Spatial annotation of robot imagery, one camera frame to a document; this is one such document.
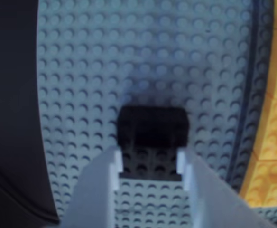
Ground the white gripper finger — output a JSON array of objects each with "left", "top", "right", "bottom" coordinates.
[
  {"left": 177, "top": 146, "right": 276, "bottom": 228},
  {"left": 60, "top": 145, "right": 123, "bottom": 228}
]

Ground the black brick cube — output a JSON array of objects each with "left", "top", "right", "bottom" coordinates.
[{"left": 116, "top": 105, "right": 191, "bottom": 182}]

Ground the grey studded baseplate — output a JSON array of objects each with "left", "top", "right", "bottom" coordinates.
[{"left": 35, "top": 0, "right": 277, "bottom": 228}]

